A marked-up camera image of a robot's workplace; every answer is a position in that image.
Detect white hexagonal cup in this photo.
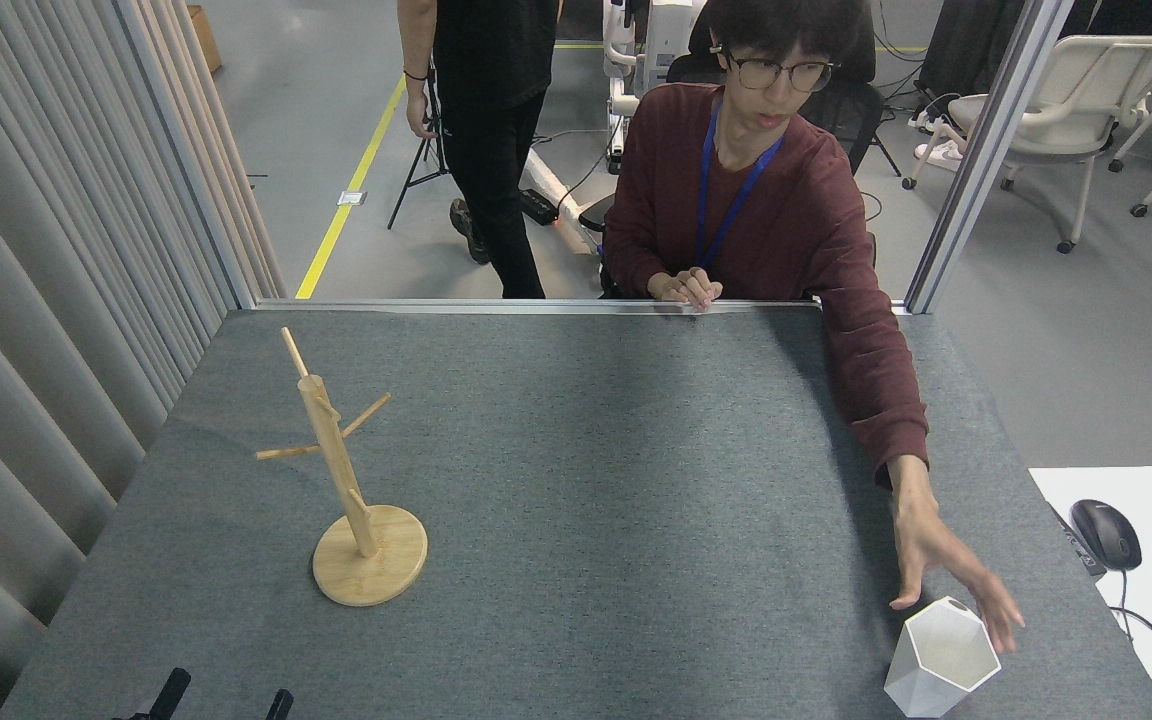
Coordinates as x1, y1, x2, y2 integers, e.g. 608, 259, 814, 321
884, 597, 1002, 719

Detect wooden cup rack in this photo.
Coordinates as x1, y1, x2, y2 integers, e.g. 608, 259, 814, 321
256, 327, 429, 608

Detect seated person's right hand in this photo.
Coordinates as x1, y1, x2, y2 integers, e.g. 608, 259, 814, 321
648, 267, 724, 311

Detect standing person's hand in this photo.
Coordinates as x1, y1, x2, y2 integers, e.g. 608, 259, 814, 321
406, 80, 437, 139

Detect seated person's left hand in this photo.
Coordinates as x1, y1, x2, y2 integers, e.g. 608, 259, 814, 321
888, 480, 1026, 656

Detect grey pleated curtain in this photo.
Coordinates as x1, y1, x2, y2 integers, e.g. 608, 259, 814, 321
0, 0, 287, 720

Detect black tripod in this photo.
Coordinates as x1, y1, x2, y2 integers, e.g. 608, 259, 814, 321
387, 60, 453, 230

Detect standing person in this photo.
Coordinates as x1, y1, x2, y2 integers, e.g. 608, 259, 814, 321
398, 0, 563, 299

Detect cardboard box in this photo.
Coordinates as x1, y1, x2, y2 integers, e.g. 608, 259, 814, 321
186, 5, 224, 74

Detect seated person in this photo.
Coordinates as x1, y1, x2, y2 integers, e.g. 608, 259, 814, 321
601, 0, 937, 521

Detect white wheeled stand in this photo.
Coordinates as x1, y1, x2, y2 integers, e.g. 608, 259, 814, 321
524, 0, 709, 253

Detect black-framed glasses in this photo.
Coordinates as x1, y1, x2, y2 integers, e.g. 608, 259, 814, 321
711, 45, 842, 94

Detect small black device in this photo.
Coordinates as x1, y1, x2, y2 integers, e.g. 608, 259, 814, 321
1050, 503, 1108, 578

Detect black office chair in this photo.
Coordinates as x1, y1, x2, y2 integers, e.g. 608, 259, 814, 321
666, 0, 903, 181

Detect black computer mouse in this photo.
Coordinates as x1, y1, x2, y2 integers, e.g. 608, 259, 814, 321
1070, 499, 1143, 572

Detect white chair with armrests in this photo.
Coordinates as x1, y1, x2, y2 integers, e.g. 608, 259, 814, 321
901, 35, 1152, 254

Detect blue lanyard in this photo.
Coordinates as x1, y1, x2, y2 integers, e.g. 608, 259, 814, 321
694, 100, 785, 269

